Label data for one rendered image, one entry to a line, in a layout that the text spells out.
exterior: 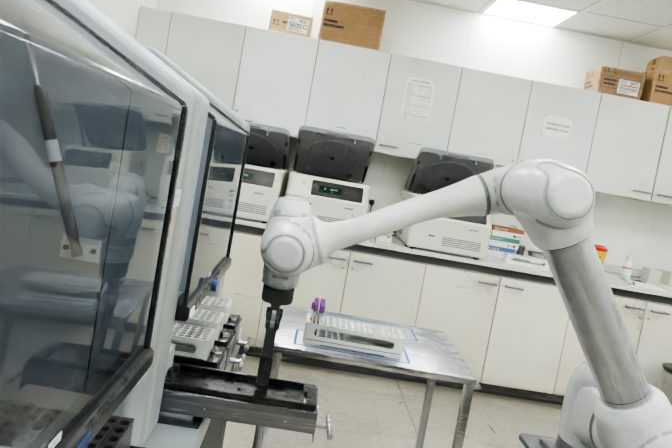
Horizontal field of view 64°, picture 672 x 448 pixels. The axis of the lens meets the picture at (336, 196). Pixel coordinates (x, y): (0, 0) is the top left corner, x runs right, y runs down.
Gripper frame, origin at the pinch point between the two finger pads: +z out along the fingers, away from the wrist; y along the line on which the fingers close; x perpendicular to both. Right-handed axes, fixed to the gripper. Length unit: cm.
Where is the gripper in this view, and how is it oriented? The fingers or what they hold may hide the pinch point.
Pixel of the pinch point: (264, 368)
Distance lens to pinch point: 136.3
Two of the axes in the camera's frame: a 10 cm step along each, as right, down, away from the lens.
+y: 0.5, 0.7, -10.0
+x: 9.8, 1.7, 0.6
